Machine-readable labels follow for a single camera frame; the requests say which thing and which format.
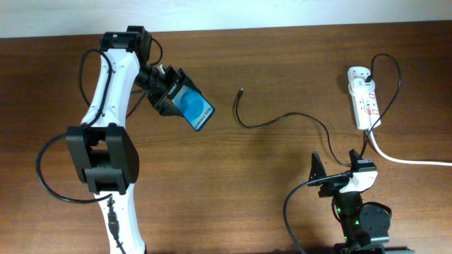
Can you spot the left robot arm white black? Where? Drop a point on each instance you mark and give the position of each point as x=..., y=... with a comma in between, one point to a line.
x=103, y=154

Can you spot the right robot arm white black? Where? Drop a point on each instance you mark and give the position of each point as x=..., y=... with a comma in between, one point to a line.
x=365, y=225

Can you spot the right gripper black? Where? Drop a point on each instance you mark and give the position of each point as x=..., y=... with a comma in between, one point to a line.
x=332, y=187

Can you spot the white power strip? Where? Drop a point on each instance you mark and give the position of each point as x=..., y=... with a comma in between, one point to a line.
x=364, y=105

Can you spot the blue Galaxy smartphone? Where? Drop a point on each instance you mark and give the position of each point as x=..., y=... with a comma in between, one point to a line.
x=194, y=107

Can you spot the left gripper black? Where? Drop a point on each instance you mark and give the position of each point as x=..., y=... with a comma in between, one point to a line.
x=176, y=77

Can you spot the white USB charger adapter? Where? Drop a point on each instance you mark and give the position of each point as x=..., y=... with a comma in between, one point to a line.
x=360, y=86

